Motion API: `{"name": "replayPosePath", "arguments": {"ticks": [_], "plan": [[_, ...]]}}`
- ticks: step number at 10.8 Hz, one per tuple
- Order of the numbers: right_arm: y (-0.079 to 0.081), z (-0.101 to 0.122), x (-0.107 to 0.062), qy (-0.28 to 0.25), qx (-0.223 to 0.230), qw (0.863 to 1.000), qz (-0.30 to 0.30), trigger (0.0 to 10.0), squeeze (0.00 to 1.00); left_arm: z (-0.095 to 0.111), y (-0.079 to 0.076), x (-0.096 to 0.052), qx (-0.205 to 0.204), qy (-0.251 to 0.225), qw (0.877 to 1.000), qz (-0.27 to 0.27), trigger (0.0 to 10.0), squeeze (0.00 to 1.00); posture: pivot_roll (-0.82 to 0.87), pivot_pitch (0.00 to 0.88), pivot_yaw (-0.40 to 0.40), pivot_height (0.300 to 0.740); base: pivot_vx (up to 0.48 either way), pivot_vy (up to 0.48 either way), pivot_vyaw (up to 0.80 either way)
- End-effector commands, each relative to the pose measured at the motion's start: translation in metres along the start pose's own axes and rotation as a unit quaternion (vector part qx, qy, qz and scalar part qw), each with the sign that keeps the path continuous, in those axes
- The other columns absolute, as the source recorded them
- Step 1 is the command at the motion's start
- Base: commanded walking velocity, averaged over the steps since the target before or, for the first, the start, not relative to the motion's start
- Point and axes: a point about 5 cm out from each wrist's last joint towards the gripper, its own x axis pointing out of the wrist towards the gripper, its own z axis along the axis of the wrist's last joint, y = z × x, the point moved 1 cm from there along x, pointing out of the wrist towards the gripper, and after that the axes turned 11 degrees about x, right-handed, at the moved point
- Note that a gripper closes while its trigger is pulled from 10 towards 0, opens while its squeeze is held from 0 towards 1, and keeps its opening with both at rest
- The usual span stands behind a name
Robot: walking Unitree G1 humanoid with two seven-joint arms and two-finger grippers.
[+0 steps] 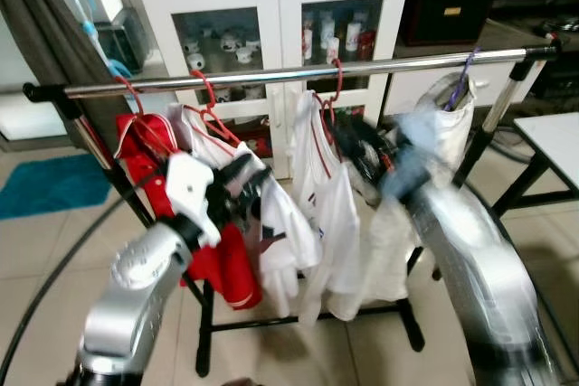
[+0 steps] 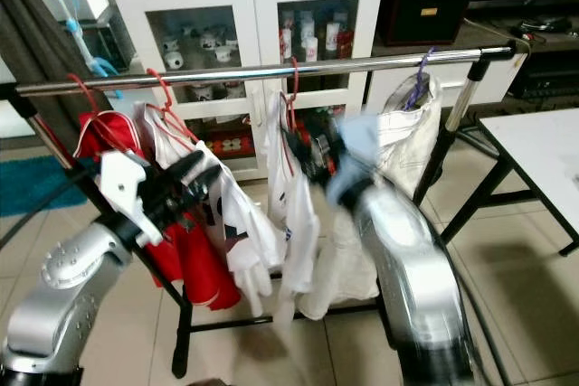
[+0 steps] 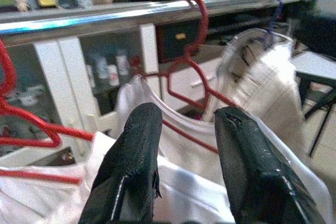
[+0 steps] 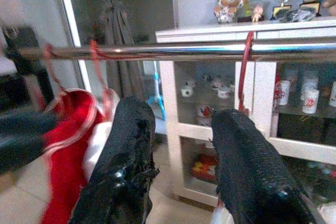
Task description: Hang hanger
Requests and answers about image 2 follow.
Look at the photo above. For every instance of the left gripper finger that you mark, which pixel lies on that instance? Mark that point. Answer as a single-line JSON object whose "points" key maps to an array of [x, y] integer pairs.
{"points": [[204, 196], [188, 165]]}

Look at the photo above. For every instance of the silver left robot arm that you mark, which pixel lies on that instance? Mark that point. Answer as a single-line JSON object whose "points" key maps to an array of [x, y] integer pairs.
{"points": [[54, 305]]}

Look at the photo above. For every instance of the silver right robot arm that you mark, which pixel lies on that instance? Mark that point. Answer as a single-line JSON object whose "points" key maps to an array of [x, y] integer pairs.
{"points": [[412, 268]]}

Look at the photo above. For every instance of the light blue plastic hanger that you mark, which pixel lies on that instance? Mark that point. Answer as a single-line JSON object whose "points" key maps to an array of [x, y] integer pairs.
{"points": [[74, 24]]}

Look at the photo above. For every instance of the red patterned box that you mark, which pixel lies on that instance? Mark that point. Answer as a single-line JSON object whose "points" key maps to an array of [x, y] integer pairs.
{"points": [[231, 144]]}

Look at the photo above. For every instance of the cream pants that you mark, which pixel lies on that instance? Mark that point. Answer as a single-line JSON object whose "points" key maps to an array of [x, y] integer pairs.
{"points": [[403, 133]]}

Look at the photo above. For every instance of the white ceramic cup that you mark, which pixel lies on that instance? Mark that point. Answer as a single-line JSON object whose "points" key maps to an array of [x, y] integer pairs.
{"points": [[175, 60]]}

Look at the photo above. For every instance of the white bottle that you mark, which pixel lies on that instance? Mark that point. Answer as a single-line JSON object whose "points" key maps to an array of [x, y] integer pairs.
{"points": [[333, 36]]}

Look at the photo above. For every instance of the teal rug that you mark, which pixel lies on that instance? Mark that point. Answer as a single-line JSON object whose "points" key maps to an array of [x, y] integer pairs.
{"points": [[36, 187]]}

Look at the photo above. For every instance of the grey curtain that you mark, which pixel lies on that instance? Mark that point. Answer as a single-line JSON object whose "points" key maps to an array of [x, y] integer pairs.
{"points": [[36, 51]]}

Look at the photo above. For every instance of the low white media cabinet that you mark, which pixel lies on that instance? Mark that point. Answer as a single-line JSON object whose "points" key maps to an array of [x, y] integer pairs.
{"points": [[493, 33]]}

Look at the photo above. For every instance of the black audio mixer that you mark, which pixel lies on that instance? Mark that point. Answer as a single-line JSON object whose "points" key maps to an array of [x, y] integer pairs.
{"points": [[547, 77]]}

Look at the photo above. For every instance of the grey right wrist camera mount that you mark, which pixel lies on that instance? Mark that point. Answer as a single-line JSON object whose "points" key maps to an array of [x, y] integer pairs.
{"points": [[353, 155]]}

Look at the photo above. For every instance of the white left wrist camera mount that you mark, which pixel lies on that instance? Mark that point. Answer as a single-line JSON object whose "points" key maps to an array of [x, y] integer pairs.
{"points": [[122, 189]]}

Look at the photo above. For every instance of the black clothes rack chrome rail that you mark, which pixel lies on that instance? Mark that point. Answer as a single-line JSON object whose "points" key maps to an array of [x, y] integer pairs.
{"points": [[235, 71]]}

